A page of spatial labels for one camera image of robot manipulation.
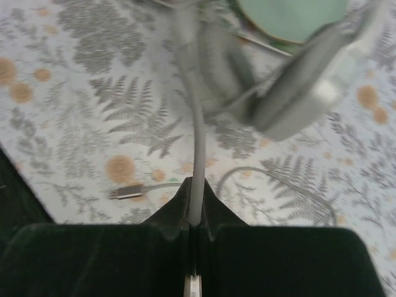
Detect green floral plate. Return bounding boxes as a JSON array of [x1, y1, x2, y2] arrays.
[[236, 0, 348, 44]]

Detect grey headphone cable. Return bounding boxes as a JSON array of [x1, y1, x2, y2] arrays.
[[110, 0, 338, 226]]

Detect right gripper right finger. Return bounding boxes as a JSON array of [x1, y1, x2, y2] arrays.
[[197, 185, 385, 297]]

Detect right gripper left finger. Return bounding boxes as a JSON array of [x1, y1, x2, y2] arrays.
[[1, 178, 191, 296]]

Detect grey white headphones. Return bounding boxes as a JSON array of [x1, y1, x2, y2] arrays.
[[197, 1, 389, 141]]

